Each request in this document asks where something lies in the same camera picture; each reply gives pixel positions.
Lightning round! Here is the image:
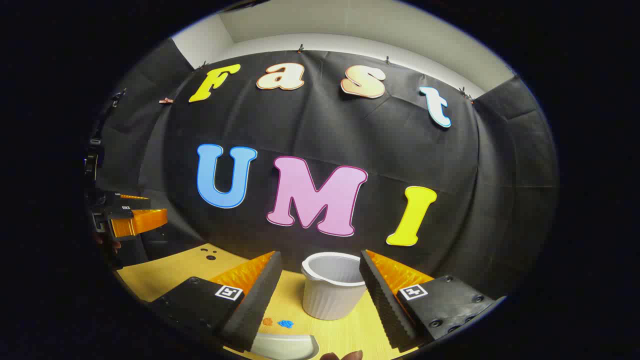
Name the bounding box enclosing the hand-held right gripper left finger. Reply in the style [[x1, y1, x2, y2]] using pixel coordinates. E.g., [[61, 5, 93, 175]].
[[150, 251, 283, 353]]

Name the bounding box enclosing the small white dustpan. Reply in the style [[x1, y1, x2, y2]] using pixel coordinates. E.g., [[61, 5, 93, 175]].
[[250, 333, 320, 360]]

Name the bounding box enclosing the white ribbed garbage bin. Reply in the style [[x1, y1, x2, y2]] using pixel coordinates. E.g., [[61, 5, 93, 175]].
[[301, 251, 368, 321]]

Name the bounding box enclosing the black backdrop cloth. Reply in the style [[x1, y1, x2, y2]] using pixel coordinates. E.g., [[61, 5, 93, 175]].
[[92, 37, 560, 301]]

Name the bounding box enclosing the wooden desktop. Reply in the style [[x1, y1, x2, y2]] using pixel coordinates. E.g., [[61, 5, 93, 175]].
[[116, 243, 436, 360]]

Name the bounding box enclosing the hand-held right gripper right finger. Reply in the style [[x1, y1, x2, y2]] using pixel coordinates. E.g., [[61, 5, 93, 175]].
[[359, 249, 506, 352]]

